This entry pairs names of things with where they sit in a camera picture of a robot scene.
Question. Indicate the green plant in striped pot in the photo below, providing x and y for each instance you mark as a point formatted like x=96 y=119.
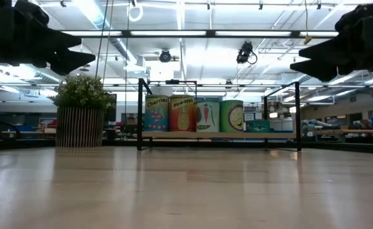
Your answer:
x=80 y=127

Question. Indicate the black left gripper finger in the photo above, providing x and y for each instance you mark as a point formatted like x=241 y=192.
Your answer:
x=68 y=62
x=60 y=38

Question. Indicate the green pink rainbow can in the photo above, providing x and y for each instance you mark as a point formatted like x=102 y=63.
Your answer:
x=231 y=117

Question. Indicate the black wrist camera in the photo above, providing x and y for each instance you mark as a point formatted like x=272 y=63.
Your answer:
x=30 y=11
x=361 y=14

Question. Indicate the wooden shelf black metal frame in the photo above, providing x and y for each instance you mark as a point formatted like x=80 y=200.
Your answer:
x=224 y=135

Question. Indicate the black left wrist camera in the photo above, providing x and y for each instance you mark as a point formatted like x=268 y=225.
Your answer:
x=30 y=11

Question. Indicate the short teal tuna can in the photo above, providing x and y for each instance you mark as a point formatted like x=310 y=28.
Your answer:
x=258 y=126

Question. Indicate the mixed vegetables label can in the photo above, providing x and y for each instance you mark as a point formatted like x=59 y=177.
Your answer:
x=207 y=117

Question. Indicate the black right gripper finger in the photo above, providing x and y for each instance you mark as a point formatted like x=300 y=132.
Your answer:
x=323 y=70
x=329 y=49

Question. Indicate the cherries label can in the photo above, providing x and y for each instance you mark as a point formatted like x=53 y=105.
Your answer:
x=156 y=114

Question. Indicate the round black overhead camera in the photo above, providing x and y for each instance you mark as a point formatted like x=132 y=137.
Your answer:
x=165 y=56

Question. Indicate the black ceiling mounted camera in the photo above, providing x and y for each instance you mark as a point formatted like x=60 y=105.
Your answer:
x=245 y=52

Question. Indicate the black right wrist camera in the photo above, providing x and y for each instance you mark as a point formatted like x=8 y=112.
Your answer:
x=361 y=14

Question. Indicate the yellow hanging tag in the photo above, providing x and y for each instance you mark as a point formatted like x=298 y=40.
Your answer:
x=307 y=39

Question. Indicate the pineapple label can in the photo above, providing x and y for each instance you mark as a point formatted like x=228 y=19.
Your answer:
x=182 y=117

